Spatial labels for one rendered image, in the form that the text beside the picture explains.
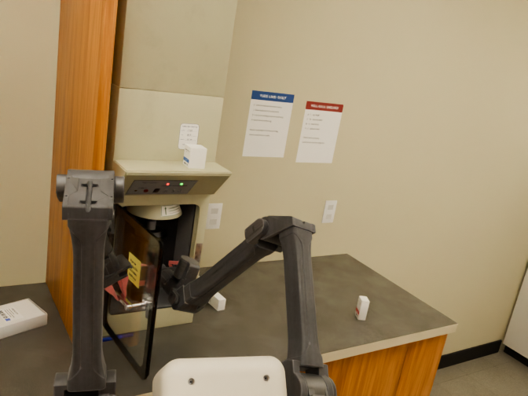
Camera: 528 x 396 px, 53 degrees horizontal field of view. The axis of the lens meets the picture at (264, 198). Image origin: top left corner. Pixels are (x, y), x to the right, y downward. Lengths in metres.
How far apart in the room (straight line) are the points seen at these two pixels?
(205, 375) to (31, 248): 1.28
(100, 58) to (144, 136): 0.28
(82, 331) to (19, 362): 0.75
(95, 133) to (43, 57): 0.54
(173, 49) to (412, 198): 1.80
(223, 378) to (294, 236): 0.42
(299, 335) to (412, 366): 1.22
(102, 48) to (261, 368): 0.86
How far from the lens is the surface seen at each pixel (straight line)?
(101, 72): 1.40
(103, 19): 1.40
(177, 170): 1.51
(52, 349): 1.73
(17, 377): 1.63
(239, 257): 1.34
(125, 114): 1.53
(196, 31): 1.58
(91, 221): 0.87
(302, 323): 1.14
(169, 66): 1.55
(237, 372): 0.90
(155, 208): 1.68
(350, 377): 2.07
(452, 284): 3.59
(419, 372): 2.37
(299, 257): 1.18
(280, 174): 2.36
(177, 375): 0.88
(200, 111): 1.61
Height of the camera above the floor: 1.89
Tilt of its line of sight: 16 degrees down
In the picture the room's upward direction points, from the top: 10 degrees clockwise
